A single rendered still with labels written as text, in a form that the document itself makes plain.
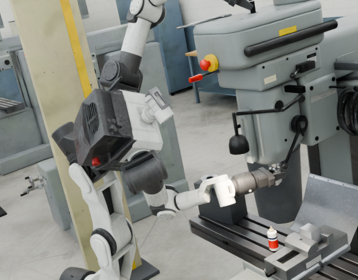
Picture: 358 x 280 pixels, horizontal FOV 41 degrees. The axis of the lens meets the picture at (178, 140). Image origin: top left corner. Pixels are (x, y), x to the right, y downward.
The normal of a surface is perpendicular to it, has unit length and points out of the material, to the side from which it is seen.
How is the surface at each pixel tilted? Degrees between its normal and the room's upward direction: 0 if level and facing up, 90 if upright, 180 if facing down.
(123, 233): 81
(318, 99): 90
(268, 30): 90
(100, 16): 90
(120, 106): 58
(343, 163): 90
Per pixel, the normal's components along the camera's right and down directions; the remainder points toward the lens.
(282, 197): 0.07, 0.36
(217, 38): -0.80, 0.33
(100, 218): -0.55, 0.36
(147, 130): 0.60, -0.47
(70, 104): 0.57, 0.15
